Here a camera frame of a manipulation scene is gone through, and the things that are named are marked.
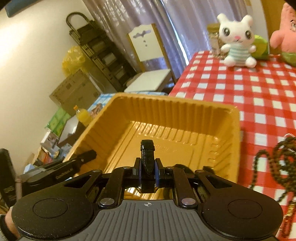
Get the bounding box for yellow plastic tray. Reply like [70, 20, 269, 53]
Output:
[63, 92, 241, 202]

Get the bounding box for dark bead necklace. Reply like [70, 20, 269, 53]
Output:
[249, 136, 296, 204]

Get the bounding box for open brown box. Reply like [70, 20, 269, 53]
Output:
[57, 116, 86, 148]

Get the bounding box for orange juice bottle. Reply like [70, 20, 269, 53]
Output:
[73, 105, 93, 127]

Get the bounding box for green carton boxes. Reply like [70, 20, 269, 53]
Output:
[46, 108, 71, 137]

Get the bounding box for cardboard box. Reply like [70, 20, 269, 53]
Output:
[49, 70, 100, 116]

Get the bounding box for yellow plastic bag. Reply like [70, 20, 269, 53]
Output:
[62, 46, 86, 77]

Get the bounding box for black folding rack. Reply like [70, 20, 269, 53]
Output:
[66, 12, 136, 92]

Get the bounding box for white wooden chair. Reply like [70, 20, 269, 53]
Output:
[125, 23, 177, 92]

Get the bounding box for red checkered tablecloth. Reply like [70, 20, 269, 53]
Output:
[168, 50, 296, 241]

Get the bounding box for purple curtain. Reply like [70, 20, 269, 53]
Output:
[84, 0, 247, 78]

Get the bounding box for nut jar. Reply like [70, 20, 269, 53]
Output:
[207, 23, 226, 60]

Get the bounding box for white bunny plush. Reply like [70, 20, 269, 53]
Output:
[217, 13, 257, 68]

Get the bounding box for green tissue pack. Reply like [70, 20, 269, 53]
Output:
[251, 35, 269, 60]

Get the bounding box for pink starfish plush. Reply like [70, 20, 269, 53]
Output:
[269, 3, 295, 67]

